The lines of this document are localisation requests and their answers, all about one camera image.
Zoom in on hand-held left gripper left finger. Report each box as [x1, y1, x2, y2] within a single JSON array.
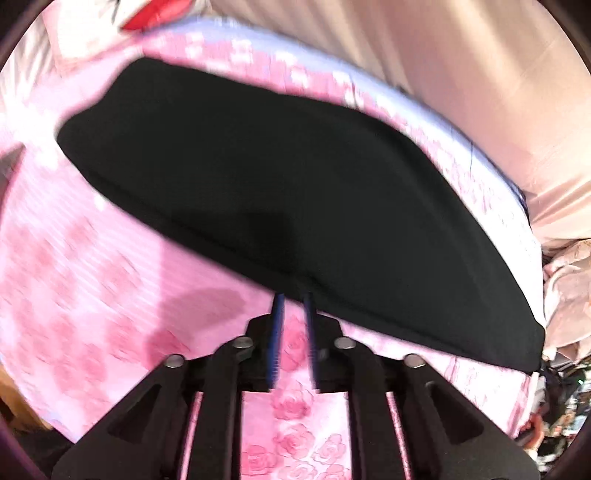
[[51, 292, 287, 480]]

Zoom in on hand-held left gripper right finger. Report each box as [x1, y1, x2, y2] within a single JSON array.
[[302, 291, 541, 480]]

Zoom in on black pants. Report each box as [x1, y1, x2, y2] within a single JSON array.
[[55, 58, 548, 373]]

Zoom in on pink floral bed sheet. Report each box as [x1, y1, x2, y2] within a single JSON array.
[[0, 21, 546, 480]]

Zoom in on pile of mixed clutter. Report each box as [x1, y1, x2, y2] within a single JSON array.
[[522, 359, 589, 464]]

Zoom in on crumpled beige cloth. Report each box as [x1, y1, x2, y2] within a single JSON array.
[[540, 237, 591, 361]]

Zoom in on wooden furniture edge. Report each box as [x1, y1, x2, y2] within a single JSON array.
[[0, 364, 48, 435]]

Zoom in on beige curtain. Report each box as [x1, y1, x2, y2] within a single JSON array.
[[203, 0, 591, 251]]

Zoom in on white pillow with red print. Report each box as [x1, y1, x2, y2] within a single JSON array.
[[50, 0, 218, 71]]

